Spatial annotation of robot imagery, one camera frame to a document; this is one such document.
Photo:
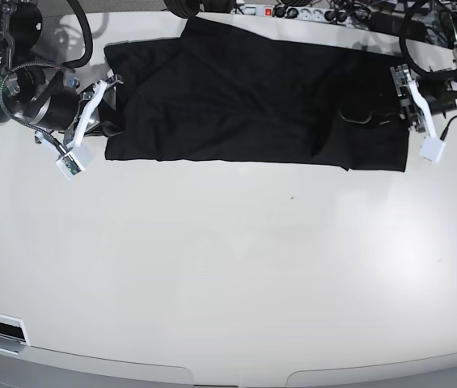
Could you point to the black t-shirt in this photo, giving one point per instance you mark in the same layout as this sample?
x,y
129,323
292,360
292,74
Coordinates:
x,y
219,92

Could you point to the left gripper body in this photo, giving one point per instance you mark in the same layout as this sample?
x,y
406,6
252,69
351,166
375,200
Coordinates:
x,y
414,108

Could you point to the white power strip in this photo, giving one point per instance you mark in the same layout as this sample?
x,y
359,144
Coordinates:
x,y
303,13

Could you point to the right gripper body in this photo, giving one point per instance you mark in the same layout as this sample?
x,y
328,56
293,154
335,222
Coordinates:
x,y
105,109

